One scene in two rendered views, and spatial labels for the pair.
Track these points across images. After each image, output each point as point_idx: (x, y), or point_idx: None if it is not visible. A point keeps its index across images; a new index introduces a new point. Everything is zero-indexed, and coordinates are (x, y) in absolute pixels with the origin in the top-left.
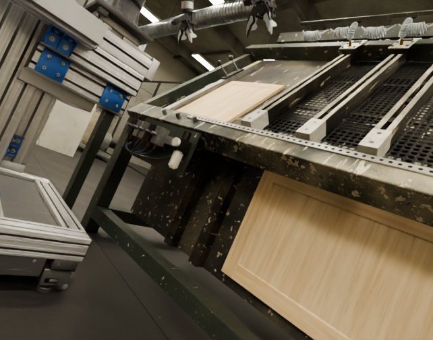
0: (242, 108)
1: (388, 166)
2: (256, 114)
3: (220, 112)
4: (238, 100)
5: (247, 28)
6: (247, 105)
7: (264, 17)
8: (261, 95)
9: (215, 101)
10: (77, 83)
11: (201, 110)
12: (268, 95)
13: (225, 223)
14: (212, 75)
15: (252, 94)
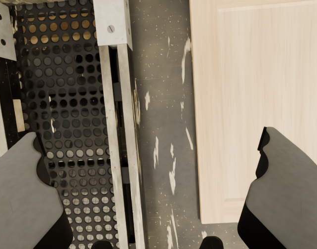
0: (205, 75)
1: None
2: (106, 18)
3: (244, 37)
4: (253, 111)
5: (290, 148)
6: (206, 96)
7: (33, 216)
8: (216, 155)
9: (316, 84)
10: None
11: (311, 26)
12: (198, 162)
13: None
14: None
15: (243, 153)
